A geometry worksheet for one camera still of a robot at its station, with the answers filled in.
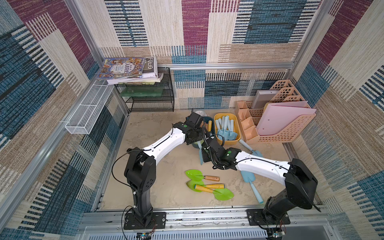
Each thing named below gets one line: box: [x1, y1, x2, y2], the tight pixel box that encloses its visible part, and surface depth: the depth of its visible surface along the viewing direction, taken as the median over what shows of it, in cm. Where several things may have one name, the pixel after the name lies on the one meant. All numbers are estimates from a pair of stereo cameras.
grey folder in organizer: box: [251, 89, 280, 109], surface depth 105 cm
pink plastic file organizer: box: [235, 79, 316, 145], surface depth 98 cm
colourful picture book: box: [97, 57, 146, 79], surface depth 83 cm
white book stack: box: [106, 56, 164, 85], surface depth 83 cm
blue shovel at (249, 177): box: [241, 170, 264, 204], surface depth 83 cm
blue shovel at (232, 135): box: [228, 119, 238, 141], surface depth 104 cm
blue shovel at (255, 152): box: [239, 139, 264, 158], surface depth 98 cm
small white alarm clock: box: [194, 110, 207, 117], surface depth 117 cm
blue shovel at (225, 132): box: [222, 116, 230, 141], surface depth 105 cm
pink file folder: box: [256, 101, 317, 136], surface depth 89 cm
